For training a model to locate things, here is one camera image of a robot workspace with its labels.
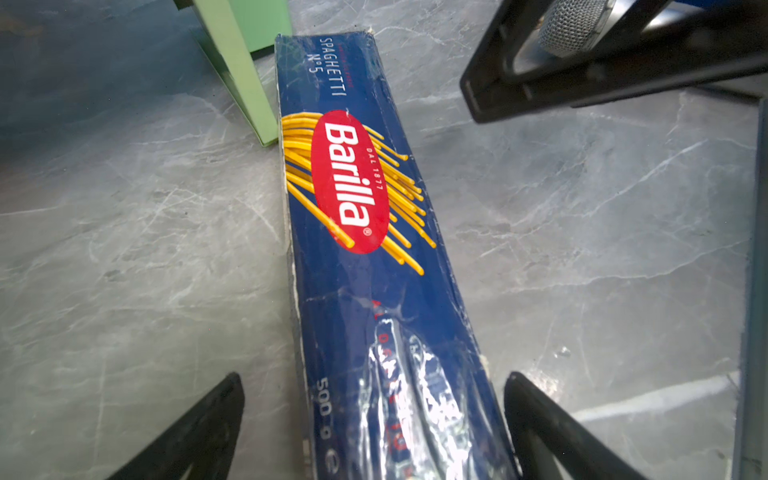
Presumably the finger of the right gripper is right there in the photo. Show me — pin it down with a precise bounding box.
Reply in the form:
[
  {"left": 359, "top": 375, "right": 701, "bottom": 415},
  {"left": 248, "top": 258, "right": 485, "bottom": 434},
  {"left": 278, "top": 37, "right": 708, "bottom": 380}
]
[{"left": 460, "top": 1, "right": 767, "bottom": 123}]

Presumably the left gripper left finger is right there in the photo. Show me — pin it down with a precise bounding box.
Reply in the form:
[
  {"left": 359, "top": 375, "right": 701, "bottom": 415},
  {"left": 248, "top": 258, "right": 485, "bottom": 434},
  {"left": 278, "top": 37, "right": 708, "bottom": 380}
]
[{"left": 111, "top": 372, "right": 245, "bottom": 480}]

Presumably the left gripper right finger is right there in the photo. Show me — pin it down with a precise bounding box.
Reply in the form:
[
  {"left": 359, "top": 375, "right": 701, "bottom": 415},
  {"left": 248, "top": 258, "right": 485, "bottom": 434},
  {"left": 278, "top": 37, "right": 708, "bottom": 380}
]
[{"left": 503, "top": 372, "right": 643, "bottom": 479}]

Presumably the blue Barilla spaghetti box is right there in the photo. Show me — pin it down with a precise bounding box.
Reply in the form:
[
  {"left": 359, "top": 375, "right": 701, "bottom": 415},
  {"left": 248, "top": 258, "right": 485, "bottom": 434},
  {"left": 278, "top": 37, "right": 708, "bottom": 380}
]
[{"left": 275, "top": 31, "right": 519, "bottom": 479}]

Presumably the green two-tier shelf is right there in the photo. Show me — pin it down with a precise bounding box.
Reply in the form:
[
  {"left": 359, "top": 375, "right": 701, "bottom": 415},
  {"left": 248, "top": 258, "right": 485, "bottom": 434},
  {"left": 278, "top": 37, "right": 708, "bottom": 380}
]
[{"left": 174, "top": 0, "right": 292, "bottom": 146}]

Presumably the silver metal cylinder tool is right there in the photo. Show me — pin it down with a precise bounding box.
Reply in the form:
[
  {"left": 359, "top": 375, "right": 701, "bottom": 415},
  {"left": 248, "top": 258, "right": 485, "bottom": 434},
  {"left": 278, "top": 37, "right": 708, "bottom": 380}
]
[{"left": 538, "top": 0, "right": 616, "bottom": 58}]

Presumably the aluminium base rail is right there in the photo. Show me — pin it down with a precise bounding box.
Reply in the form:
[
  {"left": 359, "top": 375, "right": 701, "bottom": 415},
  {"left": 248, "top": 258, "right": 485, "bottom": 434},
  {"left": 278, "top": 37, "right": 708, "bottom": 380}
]
[{"left": 731, "top": 98, "right": 767, "bottom": 479}]

